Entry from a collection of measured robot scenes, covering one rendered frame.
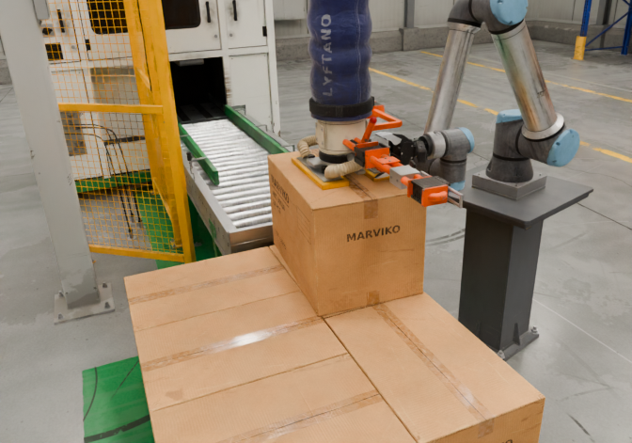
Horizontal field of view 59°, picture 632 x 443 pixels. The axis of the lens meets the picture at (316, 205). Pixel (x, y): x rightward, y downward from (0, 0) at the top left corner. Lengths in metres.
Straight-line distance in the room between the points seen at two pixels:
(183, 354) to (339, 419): 0.56
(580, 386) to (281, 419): 1.47
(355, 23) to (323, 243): 0.71
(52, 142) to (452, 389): 2.12
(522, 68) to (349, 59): 0.59
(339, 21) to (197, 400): 1.21
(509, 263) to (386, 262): 0.71
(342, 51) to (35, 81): 1.54
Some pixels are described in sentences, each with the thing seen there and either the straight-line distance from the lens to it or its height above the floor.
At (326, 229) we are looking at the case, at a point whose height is 0.87.
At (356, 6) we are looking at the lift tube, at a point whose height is 1.52.
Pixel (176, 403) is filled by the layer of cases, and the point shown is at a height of 0.54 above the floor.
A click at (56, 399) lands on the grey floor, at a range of 2.71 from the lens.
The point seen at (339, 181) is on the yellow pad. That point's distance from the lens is 1.89.
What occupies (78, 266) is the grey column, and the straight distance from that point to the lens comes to 3.15.
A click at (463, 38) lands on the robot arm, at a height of 1.40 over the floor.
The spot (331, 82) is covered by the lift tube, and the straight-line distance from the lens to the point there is 1.88.
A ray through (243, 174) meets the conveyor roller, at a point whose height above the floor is 0.55.
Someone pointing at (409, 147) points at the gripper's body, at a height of 1.09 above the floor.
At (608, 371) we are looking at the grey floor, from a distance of 2.78.
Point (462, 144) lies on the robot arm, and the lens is 1.93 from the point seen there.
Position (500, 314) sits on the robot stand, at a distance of 2.60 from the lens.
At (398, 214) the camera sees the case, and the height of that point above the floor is 0.87.
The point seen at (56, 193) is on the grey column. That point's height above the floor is 0.67.
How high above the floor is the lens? 1.62
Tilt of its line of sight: 23 degrees down
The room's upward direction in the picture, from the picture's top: 2 degrees counter-clockwise
